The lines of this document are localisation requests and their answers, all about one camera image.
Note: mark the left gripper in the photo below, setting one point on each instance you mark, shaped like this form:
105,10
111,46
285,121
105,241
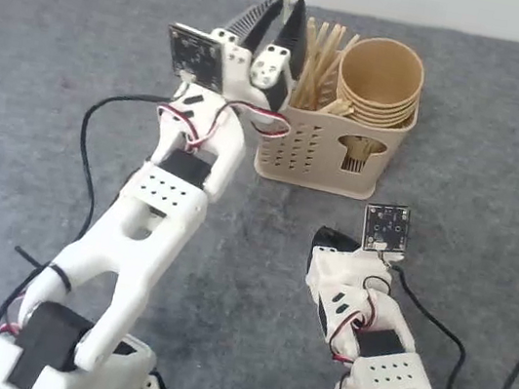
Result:
219,139

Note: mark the wooden chopstick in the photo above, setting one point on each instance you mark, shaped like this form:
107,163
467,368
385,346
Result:
315,65
324,64
330,67
337,63
307,59

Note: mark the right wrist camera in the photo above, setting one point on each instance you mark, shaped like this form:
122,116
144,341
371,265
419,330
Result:
386,227

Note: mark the beige plastic basket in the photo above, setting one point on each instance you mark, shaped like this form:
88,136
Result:
314,159

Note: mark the brown paper cup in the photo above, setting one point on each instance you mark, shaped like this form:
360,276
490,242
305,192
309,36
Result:
389,121
384,124
393,116
394,110
383,71

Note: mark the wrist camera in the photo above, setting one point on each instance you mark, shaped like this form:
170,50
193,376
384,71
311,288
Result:
386,227
197,54

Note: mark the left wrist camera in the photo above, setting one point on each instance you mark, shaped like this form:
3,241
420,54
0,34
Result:
197,54

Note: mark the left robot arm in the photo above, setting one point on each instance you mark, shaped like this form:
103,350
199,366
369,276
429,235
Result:
144,235

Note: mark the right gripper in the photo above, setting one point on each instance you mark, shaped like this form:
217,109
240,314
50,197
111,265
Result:
348,287

